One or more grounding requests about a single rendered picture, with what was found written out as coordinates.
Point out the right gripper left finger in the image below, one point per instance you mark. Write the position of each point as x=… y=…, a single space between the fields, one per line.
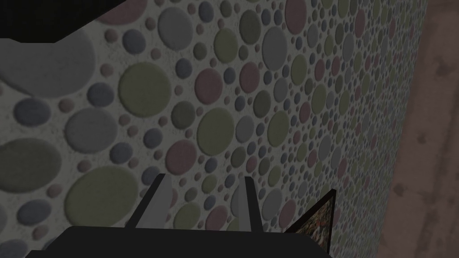
x=155 y=207

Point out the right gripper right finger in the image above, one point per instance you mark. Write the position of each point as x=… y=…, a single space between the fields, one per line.
x=248 y=208

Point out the black framed wall picture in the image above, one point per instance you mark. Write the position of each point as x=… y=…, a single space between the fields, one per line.
x=318 y=224

